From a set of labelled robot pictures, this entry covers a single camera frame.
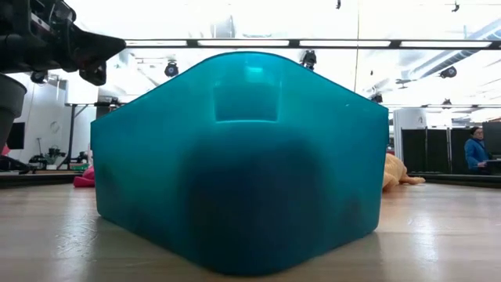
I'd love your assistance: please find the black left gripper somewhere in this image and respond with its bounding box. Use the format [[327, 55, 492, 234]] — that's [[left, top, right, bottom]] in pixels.
[[0, 0, 128, 87]]

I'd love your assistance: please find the teal plastic tupperware container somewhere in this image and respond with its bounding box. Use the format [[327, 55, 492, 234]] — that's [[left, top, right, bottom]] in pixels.
[[90, 50, 391, 277]]

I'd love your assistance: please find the black pole stand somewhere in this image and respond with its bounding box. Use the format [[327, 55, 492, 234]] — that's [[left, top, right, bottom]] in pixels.
[[63, 102, 88, 170]]

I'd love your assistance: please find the black floor equipment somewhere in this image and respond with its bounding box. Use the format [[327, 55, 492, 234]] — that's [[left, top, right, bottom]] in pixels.
[[28, 145, 67, 165]]

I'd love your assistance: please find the red cloth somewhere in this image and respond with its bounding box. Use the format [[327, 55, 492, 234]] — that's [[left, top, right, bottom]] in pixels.
[[73, 164, 96, 189]]

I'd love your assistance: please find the black overhead light bar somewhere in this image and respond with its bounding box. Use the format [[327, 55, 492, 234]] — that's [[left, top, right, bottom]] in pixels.
[[124, 38, 501, 51]]

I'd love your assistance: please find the yellow plush toy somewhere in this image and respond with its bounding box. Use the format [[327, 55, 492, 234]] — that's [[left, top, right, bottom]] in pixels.
[[381, 152, 427, 193]]

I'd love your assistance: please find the white column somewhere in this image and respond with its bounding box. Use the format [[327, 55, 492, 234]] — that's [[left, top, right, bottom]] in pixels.
[[392, 107, 428, 161]]

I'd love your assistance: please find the seated person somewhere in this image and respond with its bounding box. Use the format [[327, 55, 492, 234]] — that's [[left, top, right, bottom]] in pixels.
[[463, 125, 492, 175]]

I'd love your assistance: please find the dark background monitor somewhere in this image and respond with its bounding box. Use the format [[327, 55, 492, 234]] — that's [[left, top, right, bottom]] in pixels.
[[481, 121, 501, 154]]

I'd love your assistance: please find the dark background desk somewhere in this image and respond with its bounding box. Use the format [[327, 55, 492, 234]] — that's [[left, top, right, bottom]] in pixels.
[[483, 157, 501, 176]]

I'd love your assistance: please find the black round wall fan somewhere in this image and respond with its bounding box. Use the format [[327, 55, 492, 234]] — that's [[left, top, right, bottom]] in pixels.
[[30, 70, 49, 85]]

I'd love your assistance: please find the black wall screen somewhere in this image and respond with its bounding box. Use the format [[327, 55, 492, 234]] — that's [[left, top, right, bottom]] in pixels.
[[6, 121, 27, 150]]

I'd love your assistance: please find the black aluminium table frame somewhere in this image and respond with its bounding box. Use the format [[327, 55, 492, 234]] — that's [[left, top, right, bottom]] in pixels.
[[0, 170, 501, 189]]

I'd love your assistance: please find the black overhead camera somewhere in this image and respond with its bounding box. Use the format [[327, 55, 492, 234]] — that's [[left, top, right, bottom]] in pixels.
[[300, 49, 319, 72]]

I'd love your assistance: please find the black partition wall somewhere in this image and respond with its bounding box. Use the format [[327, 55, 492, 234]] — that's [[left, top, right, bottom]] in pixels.
[[401, 126, 483, 175]]

